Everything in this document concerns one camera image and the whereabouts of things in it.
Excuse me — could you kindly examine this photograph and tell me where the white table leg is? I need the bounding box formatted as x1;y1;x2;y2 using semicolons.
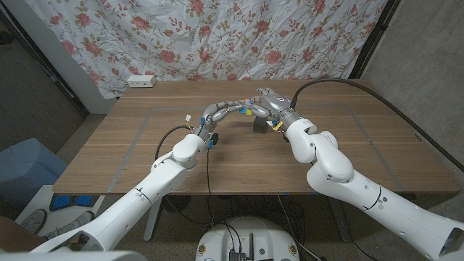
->
143;194;164;243

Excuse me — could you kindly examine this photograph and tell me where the dark grey block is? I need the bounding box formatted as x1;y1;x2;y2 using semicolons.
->
252;115;270;134

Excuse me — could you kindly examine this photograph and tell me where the thin black left wrist cable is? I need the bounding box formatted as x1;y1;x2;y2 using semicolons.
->
206;148;215;231

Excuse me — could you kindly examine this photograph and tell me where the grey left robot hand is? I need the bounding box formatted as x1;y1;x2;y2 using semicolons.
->
194;99;254;142

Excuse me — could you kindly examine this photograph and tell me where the black round floor fan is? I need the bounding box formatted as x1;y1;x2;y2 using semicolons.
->
161;195;192;214

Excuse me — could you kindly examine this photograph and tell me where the black wall frame bar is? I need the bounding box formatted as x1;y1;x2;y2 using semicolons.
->
0;7;91;117

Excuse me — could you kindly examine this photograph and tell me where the grey table leg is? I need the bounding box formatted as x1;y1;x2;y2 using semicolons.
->
335;212;352;243

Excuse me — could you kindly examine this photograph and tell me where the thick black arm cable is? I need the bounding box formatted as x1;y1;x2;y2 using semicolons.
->
154;125;215;228
289;78;464;171

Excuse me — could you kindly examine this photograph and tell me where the person's leg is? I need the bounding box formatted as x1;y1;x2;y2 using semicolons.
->
0;215;43;253

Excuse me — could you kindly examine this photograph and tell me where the floral backdrop cloth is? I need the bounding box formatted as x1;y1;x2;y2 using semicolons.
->
23;0;389;100

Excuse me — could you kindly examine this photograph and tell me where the blue foot pedal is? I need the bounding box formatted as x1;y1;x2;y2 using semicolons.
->
49;194;104;212

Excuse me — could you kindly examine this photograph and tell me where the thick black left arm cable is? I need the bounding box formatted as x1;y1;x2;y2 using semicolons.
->
154;125;215;228

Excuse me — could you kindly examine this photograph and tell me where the white floor platform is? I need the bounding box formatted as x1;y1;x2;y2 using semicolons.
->
16;184;124;251

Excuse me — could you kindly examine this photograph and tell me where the white power strip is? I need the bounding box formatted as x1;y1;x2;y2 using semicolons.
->
126;74;157;88

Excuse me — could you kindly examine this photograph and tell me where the multicoloured Rubik's cube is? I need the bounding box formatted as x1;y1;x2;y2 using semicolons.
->
239;98;254;116

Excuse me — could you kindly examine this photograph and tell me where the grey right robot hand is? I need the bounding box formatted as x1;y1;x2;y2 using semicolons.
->
244;86;302;131

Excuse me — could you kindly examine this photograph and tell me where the white robot torso base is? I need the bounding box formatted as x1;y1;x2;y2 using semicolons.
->
195;216;301;261

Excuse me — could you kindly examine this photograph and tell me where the black backdrop stand pole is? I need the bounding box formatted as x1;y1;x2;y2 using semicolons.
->
348;0;402;80

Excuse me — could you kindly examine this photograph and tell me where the grey sneaker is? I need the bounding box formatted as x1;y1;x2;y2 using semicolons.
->
41;210;94;239
20;208;48;235

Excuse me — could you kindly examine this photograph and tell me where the blue padded chair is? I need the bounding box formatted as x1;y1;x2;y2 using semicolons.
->
0;137;70;210

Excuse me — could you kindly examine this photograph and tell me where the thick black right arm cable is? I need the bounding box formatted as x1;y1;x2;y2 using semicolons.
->
289;78;464;171

